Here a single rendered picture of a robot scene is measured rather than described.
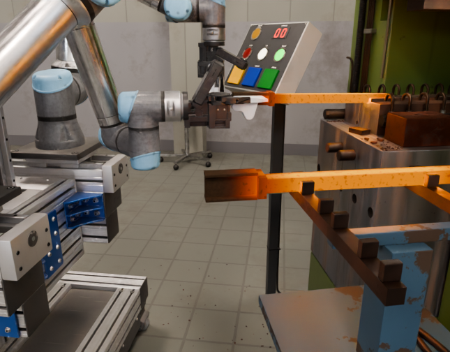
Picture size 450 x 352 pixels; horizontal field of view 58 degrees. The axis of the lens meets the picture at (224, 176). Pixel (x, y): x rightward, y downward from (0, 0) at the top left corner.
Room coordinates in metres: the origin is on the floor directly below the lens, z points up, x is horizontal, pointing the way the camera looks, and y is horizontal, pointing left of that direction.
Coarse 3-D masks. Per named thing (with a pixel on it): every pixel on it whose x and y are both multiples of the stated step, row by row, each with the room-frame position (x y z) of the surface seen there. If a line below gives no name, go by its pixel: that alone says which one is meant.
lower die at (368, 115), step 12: (348, 108) 1.17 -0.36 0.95; (360, 108) 1.10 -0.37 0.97; (372, 108) 1.03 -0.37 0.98; (384, 108) 0.99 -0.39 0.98; (396, 108) 1.00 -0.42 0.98; (420, 108) 1.01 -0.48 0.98; (432, 108) 1.01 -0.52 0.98; (348, 120) 1.16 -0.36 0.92; (360, 120) 1.09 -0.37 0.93; (372, 120) 1.02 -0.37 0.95; (372, 132) 1.02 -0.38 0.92; (384, 132) 1.00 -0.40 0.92
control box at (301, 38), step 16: (272, 32) 1.62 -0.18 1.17; (288, 32) 1.54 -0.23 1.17; (304, 32) 1.48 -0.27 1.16; (320, 32) 1.52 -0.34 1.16; (240, 48) 1.74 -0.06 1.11; (256, 48) 1.65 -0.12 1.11; (272, 48) 1.57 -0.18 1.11; (288, 48) 1.49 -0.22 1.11; (304, 48) 1.48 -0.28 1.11; (256, 64) 1.59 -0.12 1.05; (272, 64) 1.51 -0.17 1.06; (288, 64) 1.44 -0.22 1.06; (304, 64) 1.48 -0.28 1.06; (288, 80) 1.44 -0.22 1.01
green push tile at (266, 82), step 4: (268, 68) 1.51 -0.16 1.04; (264, 72) 1.51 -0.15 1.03; (268, 72) 1.50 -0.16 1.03; (272, 72) 1.48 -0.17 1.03; (276, 72) 1.46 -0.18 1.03; (264, 76) 1.50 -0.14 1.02; (268, 76) 1.48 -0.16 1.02; (272, 76) 1.46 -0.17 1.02; (276, 76) 1.46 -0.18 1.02; (260, 80) 1.50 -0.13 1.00; (264, 80) 1.48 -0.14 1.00; (268, 80) 1.47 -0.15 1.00; (272, 80) 1.45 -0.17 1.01; (260, 84) 1.49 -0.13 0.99; (264, 84) 1.47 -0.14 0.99; (268, 84) 1.46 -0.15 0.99; (272, 84) 1.45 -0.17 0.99; (260, 88) 1.49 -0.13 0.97; (264, 88) 1.46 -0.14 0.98; (268, 88) 1.45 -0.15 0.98
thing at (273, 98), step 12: (264, 96) 1.03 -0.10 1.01; (276, 96) 1.02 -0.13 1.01; (288, 96) 1.03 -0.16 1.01; (300, 96) 1.03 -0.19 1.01; (312, 96) 1.03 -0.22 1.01; (324, 96) 1.04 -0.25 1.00; (336, 96) 1.04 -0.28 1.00; (348, 96) 1.05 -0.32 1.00; (360, 96) 1.05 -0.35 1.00; (372, 96) 1.05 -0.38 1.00; (384, 96) 1.06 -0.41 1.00
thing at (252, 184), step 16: (208, 176) 0.58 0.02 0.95; (224, 176) 0.58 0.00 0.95; (240, 176) 0.58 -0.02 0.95; (256, 176) 0.59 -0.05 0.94; (272, 176) 0.60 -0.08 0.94; (288, 176) 0.60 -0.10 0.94; (304, 176) 0.60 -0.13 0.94; (320, 176) 0.60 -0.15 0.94; (336, 176) 0.60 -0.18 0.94; (352, 176) 0.61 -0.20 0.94; (368, 176) 0.61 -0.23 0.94; (384, 176) 0.62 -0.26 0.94; (400, 176) 0.62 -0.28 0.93; (416, 176) 0.62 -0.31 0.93; (448, 176) 0.63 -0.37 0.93; (208, 192) 0.58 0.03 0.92; (224, 192) 0.59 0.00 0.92; (240, 192) 0.59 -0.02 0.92; (256, 192) 0.59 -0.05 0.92; (272, 192) 0.59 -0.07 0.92
